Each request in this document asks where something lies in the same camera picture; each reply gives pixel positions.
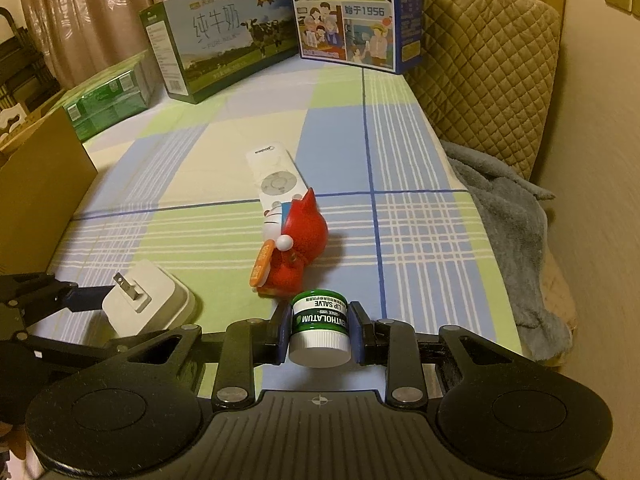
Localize brown cardboard box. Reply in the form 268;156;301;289
0;91;98;281

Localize pink curtain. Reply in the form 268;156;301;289
15;0;291;91

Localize red cat toy figure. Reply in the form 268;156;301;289
250;187;329;297

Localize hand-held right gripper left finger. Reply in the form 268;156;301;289
117;302;294;408

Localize white carved wooden board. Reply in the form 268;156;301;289
0;102;28;148

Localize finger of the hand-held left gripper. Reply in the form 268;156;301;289
0;329;137;377
0;271;113;321

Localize blue milk carton case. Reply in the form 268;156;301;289
286;0;425;76

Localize green lip salve jar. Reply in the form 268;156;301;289
287;288;352;368

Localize green shrink-wrapped pack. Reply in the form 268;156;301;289
62;50;166;143

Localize white power adapter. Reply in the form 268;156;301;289
101;259;197;338

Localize green milk carton case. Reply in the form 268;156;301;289
139;0;301;106

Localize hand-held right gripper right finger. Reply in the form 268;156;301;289
348;301;526;408

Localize grey fleece blanket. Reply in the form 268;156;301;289
440;140;573;361

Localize white remote control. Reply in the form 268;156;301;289
246;143;307;223

